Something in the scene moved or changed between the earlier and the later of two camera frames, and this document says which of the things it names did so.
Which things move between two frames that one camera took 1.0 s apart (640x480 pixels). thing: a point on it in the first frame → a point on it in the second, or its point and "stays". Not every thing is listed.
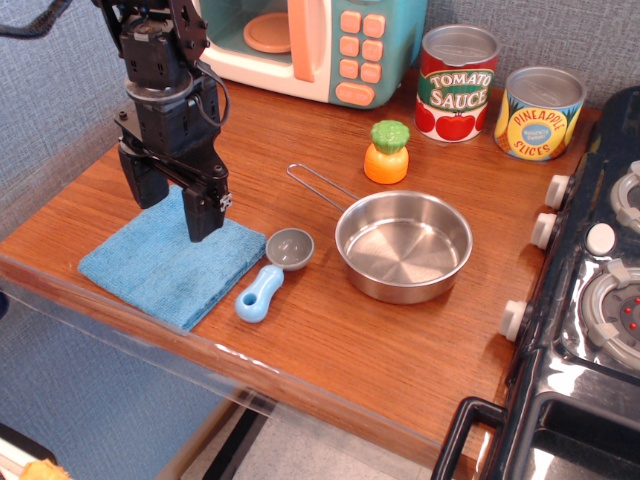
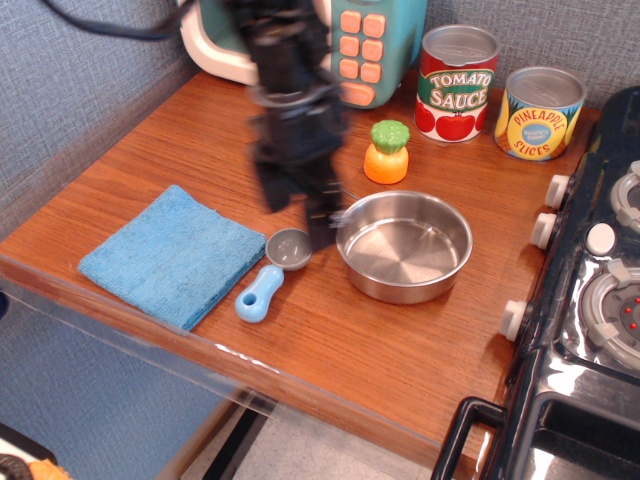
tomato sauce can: (455, 79) stays
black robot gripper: (174, 131) → (296, 135)
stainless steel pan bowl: (400, 247) stays
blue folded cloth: (148, 261) stays
